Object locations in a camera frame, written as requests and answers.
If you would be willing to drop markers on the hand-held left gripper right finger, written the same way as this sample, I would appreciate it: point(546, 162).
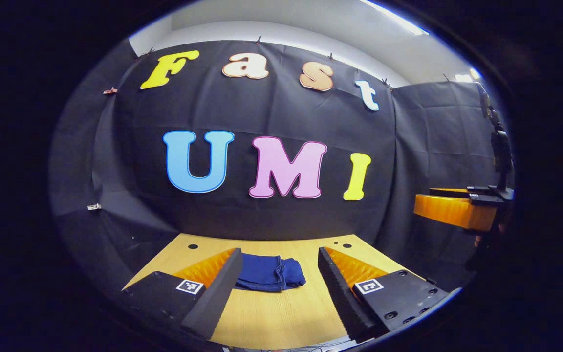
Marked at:
point(340, 298)

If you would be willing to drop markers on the blue denim jeans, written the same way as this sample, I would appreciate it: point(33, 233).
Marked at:
point(267, 274)

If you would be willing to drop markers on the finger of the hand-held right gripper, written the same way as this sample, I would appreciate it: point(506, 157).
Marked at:
point(450, 190)
point(452, 212)

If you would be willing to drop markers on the black backdrop cloth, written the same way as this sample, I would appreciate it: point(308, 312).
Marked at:
point(242, 112)

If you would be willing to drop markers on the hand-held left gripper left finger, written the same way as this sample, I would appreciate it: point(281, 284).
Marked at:
point(220, 293)

